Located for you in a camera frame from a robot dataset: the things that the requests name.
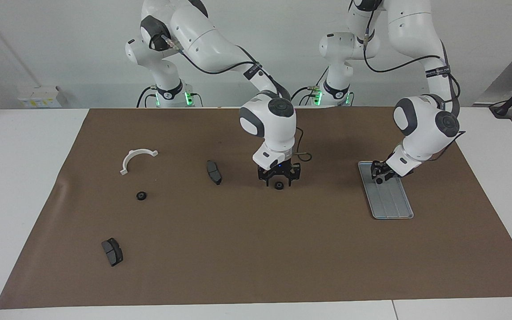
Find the silver metal tray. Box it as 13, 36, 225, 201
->
357, 161, 415, 220

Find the long dark brake pad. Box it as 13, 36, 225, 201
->
206, 160, 223, 186

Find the brown table mat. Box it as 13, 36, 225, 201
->
0, 106, 512, 310

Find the short dark brake pad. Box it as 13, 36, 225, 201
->
101, 238, 124, 267

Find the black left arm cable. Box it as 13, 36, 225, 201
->
363, 18, 466, 163

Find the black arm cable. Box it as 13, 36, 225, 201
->
160, 33, 313, 163
363, 18, 466, 163

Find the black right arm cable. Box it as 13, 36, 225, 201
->
160, 33, 313, 163

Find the white curved plastic bracket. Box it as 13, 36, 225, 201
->
120, 149, 159, 176

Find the white wall socket box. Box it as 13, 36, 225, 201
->
17, 86, 68, 108

